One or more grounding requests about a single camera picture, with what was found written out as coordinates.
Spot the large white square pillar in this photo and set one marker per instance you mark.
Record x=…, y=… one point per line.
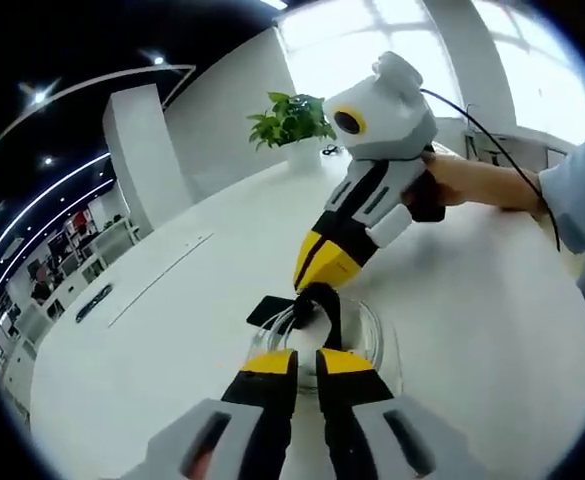
x=142, y=150

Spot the small black object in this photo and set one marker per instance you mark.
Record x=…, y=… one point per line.
x=331, y=150

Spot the group of white office chairs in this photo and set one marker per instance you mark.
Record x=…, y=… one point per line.
x=117, y=235

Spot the green potted plant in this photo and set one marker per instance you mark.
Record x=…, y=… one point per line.
x=292, y=120

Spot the person's right hand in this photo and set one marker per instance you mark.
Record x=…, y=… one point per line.
x=454, y=180

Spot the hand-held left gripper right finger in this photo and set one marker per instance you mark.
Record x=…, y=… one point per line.
x=367, y=430

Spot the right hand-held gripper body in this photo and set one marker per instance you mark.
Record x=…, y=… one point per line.
x=387, y=120

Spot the white desktop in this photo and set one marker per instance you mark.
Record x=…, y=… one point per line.
x=172, y=325

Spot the small black desktop device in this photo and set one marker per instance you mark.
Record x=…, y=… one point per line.
x=93, y=302

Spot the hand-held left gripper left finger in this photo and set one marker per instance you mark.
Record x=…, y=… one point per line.
x=222, y=435

